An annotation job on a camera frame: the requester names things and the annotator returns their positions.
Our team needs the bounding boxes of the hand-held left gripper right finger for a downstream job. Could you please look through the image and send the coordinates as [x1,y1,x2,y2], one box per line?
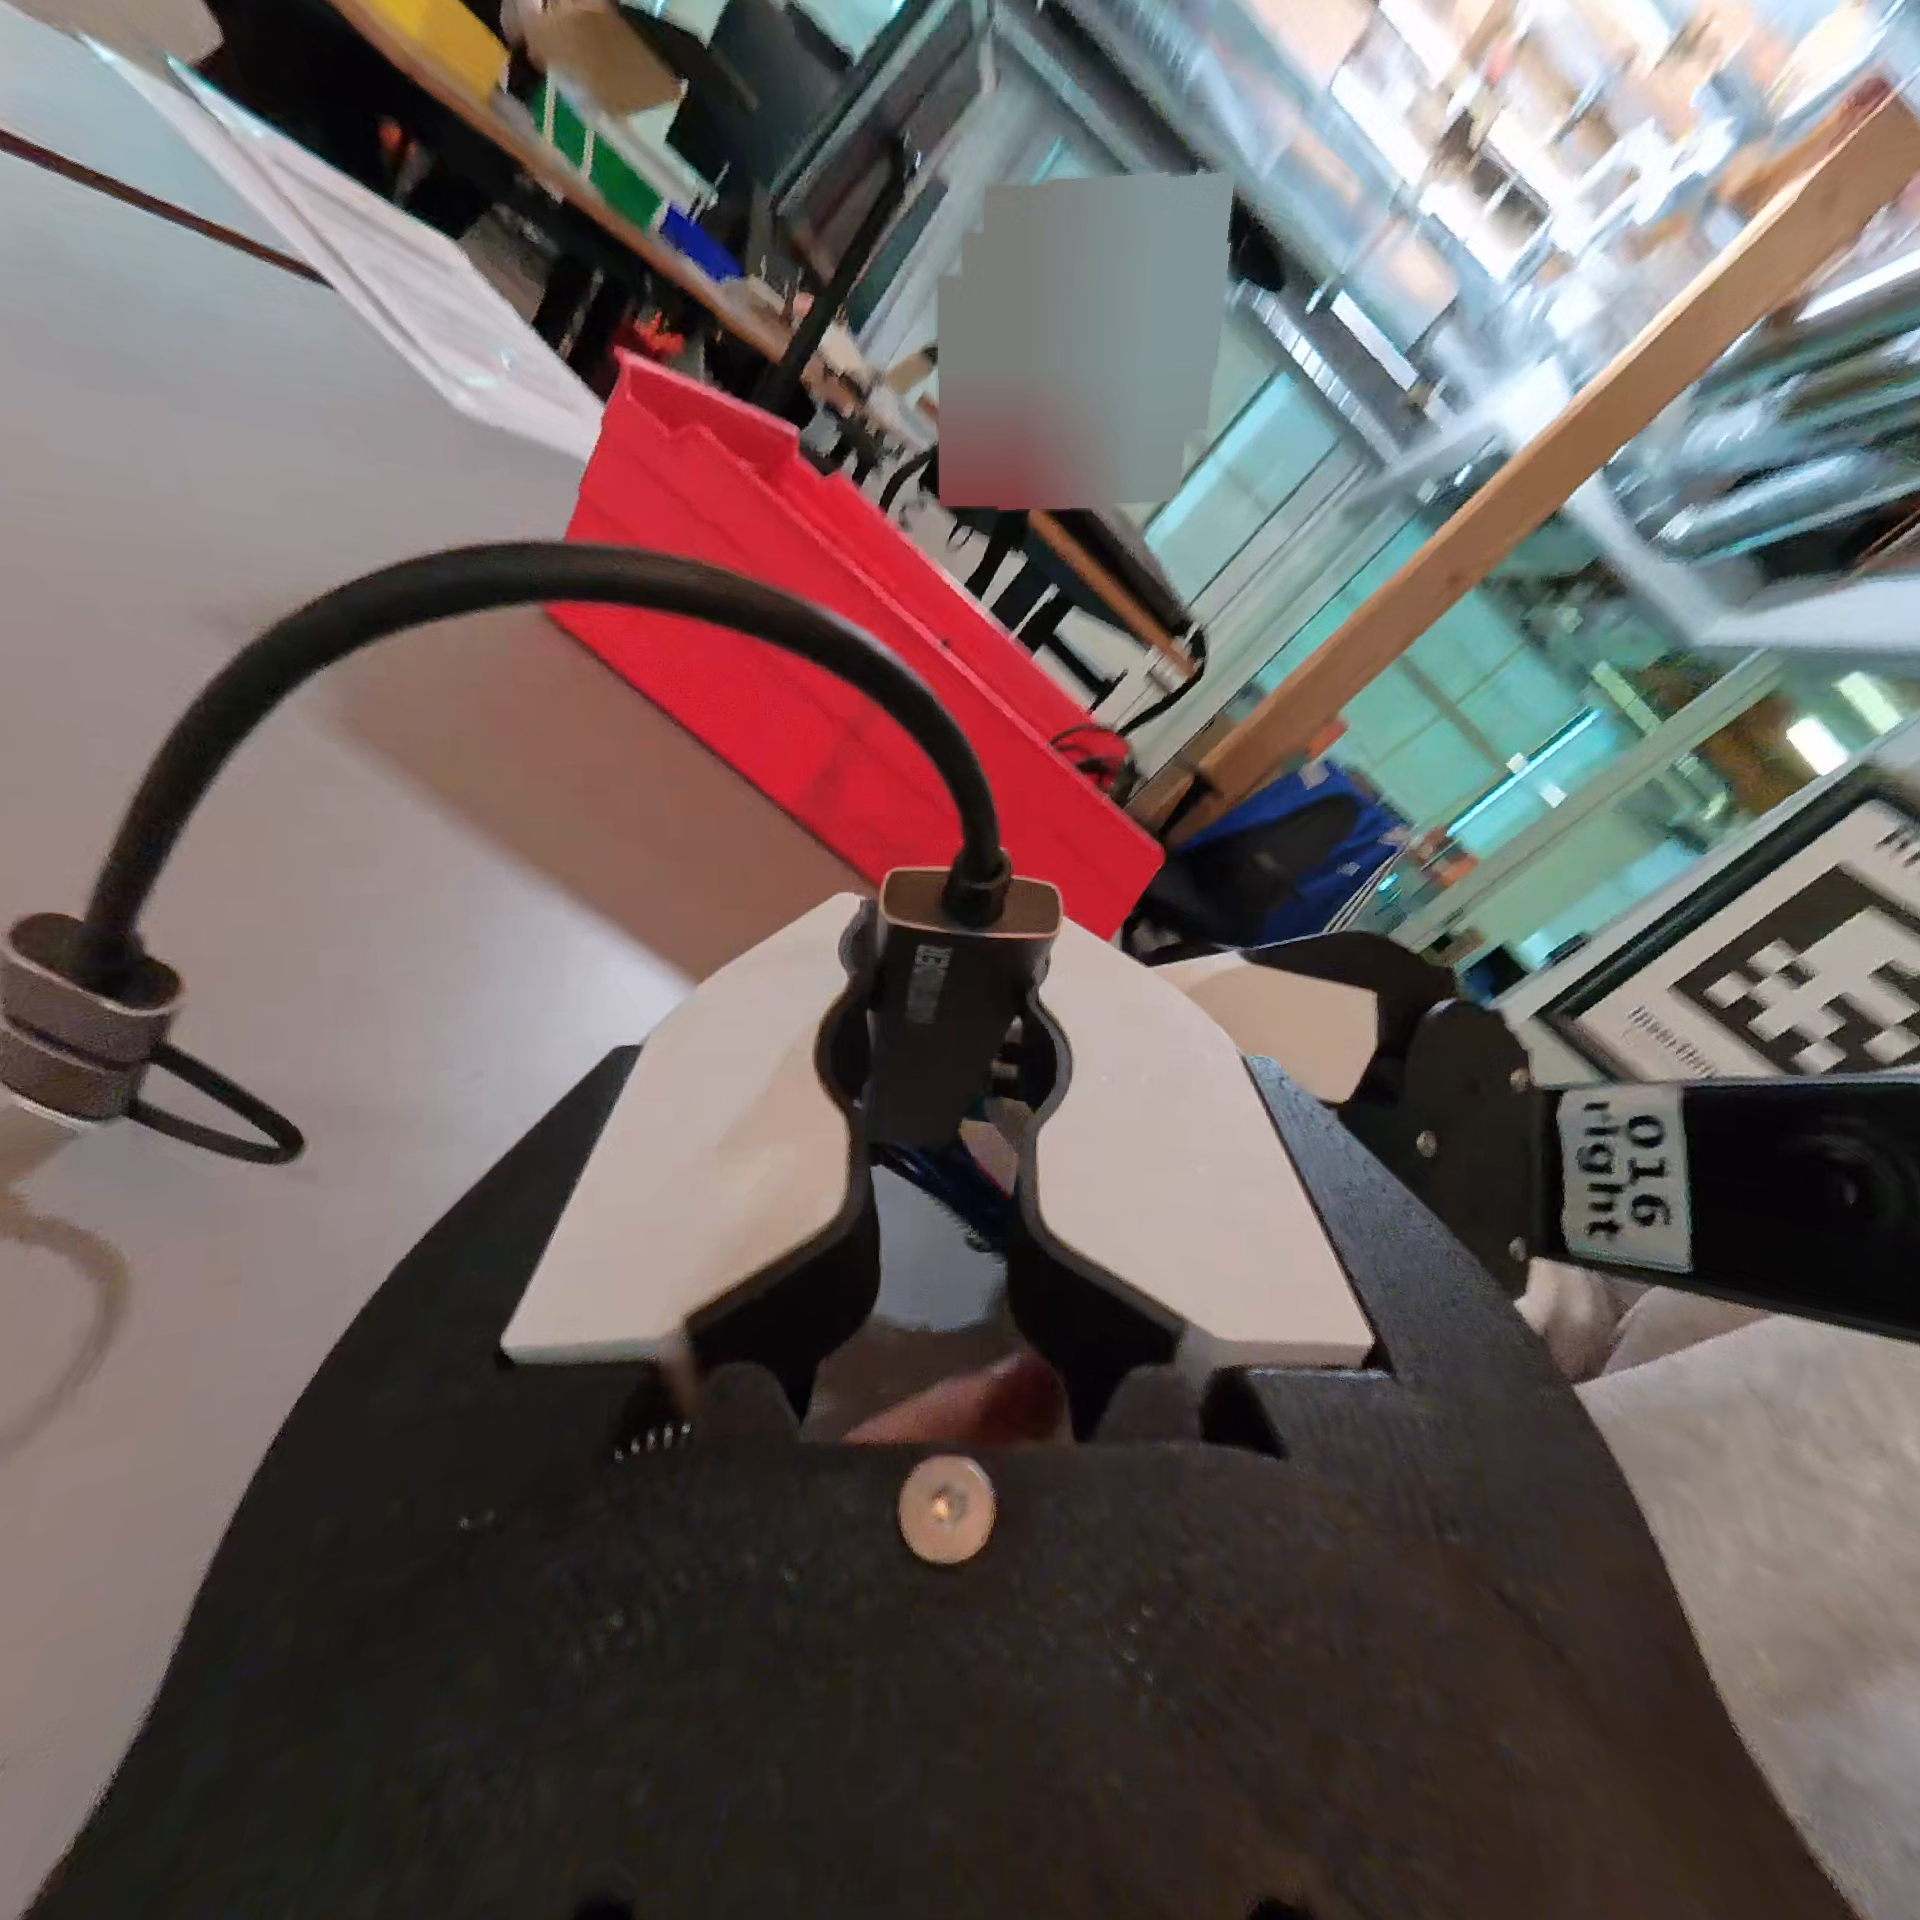
[1015,932,1376,1376]

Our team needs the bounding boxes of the large red plastic bin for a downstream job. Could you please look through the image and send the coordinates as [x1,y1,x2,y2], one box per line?
[544,352,1167,944]

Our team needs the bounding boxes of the grey desk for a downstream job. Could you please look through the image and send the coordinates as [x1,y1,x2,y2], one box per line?
[0,0,1143,1920]

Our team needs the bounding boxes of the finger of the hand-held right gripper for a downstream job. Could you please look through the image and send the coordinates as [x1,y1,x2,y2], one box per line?
[1152,944,1383,1109]

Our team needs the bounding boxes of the blue braided USB cable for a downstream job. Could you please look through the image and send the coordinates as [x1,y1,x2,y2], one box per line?
[885,1117,1021,1256]

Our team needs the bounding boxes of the grey USB hub with cable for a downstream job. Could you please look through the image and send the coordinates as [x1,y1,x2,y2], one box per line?
[0,540,1066,1168]

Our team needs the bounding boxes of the green plastic bin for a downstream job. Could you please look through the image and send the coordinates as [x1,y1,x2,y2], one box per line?
[525,75,670,226]

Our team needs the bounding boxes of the black pole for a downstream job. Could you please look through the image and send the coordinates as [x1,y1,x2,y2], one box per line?
[749,136,917,436]

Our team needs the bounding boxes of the yellow plastic bin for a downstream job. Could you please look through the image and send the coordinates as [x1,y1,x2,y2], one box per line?
[352,0,511,99]

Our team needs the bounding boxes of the blue jacket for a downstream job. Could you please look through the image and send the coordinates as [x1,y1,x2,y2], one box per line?
[1177,765,1411,939]

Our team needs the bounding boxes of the black-and-white marker board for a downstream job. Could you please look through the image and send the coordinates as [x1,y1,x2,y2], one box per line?
[1499,779,1920,1089]

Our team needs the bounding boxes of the person's arm in grey sleeve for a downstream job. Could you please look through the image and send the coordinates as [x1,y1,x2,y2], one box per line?
[1515,1276,1920,1920]

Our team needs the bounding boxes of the wooden beam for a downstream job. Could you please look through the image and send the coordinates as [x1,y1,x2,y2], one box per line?
[1161,90,1920,841]

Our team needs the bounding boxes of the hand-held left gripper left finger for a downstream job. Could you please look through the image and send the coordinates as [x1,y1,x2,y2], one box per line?
[498,893,885,1413]

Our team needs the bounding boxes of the printed paper sheets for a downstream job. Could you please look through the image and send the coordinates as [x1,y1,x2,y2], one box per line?
[142,59,608,460]

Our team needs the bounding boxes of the tan cardboard sign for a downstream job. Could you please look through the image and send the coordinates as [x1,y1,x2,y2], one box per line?
[503,0,683,114]

